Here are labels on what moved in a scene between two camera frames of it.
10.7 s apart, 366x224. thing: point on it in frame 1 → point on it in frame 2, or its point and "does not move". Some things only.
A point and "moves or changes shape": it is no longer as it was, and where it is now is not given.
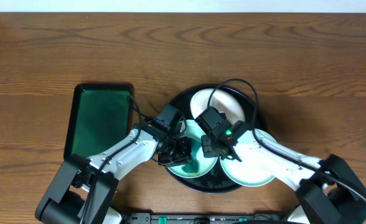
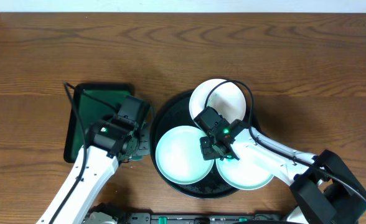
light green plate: (243, 174) does not move
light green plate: (206, 165) moves or changes shape
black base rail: (173, 218) does not move
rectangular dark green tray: (100, 117) does not move
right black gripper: (219, 155) does not move
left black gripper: (177, 152) → (138, 143)
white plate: (223, 101) does not move
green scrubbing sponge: (192, 167) moves or changes shape
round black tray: (254, 117) → (175, 112)
